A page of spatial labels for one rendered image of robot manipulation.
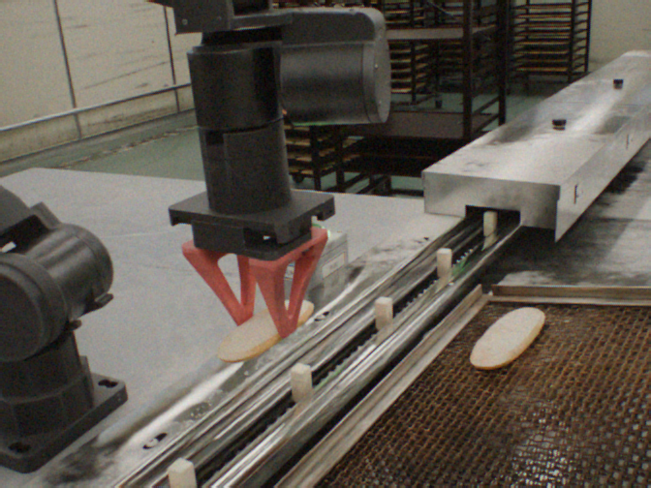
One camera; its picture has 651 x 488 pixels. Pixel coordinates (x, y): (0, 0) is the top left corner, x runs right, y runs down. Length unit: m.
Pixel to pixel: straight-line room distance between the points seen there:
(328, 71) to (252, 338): 0.19
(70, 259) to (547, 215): 0.56
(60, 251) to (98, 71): 5.51
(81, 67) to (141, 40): 0.67
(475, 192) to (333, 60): 0.52
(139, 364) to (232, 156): 0.33
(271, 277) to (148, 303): 0.42
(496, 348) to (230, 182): 0.23
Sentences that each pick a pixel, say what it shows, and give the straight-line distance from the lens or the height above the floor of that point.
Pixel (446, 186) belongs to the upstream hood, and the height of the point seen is 0.90.
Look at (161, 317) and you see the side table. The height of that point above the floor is 0.82.
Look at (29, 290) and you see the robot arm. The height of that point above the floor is 0.97.
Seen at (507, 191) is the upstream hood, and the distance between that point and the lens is 0.90.
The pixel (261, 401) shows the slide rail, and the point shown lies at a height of 0.85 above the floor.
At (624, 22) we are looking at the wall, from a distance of 7.54.
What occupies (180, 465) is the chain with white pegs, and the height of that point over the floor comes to 0.87.
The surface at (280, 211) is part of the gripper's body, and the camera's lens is 0.47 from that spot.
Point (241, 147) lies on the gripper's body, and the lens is 0.46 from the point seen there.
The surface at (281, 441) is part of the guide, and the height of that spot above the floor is 0.86.
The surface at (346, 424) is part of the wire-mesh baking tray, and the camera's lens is 0.48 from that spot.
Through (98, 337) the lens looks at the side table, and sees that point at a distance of 0.81.
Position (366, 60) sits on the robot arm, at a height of 1.12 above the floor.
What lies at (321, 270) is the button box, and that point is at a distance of 0.77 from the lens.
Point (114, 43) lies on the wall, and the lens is 6.20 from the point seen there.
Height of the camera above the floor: 1.17
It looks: 21 degrees down
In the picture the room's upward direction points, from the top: 4 degrees counter-clockwise
